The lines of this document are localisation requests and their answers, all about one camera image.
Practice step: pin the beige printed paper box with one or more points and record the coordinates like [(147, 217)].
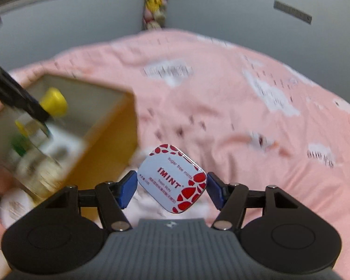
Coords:
[(43, 170)]

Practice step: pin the white round patterned container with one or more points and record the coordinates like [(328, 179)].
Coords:
[(15, 204)]

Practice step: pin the orange cardboard storage box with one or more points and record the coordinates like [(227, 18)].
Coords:
[(92, 143)]

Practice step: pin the yellow capped small bottle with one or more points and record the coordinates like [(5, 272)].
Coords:
[(55, 106)]

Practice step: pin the green spray bottle white cap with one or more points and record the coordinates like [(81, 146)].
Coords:
[(19, 145)]

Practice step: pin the grey wall plate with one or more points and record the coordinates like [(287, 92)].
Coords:
[(294, 12)]

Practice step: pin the pink patterned bed sheet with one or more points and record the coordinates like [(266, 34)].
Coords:
[(278, 140)]

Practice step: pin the white red mint tin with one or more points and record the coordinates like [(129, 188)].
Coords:
[(174, 180)]

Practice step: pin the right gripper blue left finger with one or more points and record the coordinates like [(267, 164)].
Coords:
[(125, 189)]

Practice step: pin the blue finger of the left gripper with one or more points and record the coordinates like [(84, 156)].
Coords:
[(14, 95)]

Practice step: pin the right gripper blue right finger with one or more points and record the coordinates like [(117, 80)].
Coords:
[(217, 190)]

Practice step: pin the hanging plush toys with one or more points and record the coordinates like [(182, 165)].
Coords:
[(154, 14)]

